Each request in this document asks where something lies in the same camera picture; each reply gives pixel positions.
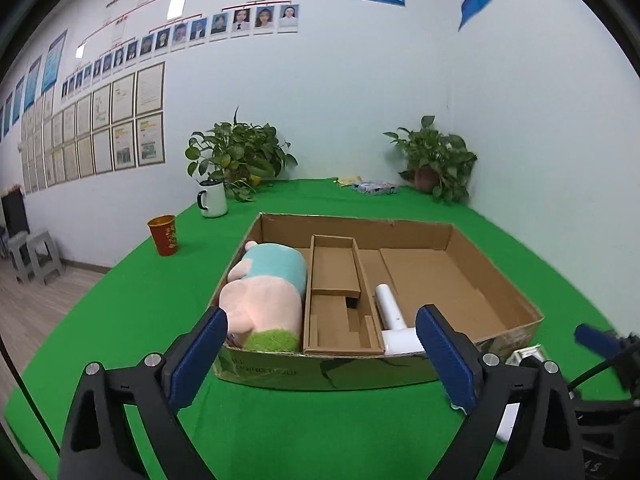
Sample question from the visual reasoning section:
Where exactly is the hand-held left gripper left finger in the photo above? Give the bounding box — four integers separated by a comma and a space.
59, 305, 230, 480

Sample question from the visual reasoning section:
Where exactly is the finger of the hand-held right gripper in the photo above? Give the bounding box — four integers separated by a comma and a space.
574, 323, 624, 360

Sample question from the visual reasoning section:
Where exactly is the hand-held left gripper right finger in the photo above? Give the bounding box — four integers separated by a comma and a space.
415, 304, 586, 480

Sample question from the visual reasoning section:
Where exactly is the green and white medicine box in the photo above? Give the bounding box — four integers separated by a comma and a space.
506, 344, 546, 366

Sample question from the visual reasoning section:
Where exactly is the white handheld hair dryer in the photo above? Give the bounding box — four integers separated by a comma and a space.
375, 284, 425, 356

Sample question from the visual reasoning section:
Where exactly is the pink and teal plush toy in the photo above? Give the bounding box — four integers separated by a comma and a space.
218, 241, 307, 353

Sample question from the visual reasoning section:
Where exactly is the large shallow cardboard box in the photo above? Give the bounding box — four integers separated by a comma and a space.
207, 212, 545, 392

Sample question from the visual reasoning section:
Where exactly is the long brown cardboard box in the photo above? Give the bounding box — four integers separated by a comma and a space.
302, 234, 386, 357

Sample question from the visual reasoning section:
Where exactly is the green tablecloth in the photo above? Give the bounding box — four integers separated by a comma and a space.
2, 177, 640, 480

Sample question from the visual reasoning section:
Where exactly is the red paper cup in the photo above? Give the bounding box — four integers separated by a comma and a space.
147, 215, 180, 258

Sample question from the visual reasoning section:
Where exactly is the white enamel mug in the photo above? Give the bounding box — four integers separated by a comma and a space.
196, 178, 229, 219

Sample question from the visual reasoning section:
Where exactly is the grey plastic stool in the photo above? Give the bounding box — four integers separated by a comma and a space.
7, 232, 32, 284
25, 228, 65, 286

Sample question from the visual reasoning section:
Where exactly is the patterned tissue pack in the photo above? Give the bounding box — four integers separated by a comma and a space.
351, 180, 400, 196

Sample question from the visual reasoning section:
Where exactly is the potted plant in brown pot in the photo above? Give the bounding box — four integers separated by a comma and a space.
383, 116, 478, 206

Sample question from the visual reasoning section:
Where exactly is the bushy potted green plant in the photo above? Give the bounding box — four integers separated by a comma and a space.
185, 106, 299, 203

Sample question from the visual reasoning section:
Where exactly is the black monitor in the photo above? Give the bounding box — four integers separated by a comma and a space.
0, 187, 31, 236

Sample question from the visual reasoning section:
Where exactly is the group of framed certificates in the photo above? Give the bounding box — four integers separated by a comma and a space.
20, 61, 166, 196

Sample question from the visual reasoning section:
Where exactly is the row of portrait photos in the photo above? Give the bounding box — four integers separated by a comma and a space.
60, 4, 300, 101

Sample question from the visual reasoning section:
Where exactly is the black cable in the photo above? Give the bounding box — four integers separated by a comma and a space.
565, 355, 623, 390

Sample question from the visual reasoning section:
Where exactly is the row of blue wall posters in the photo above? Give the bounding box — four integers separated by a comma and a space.
0, 29, 68, 143

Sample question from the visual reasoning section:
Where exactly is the wall organisation chart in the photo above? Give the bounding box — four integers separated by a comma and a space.
75, 0, 273, 58

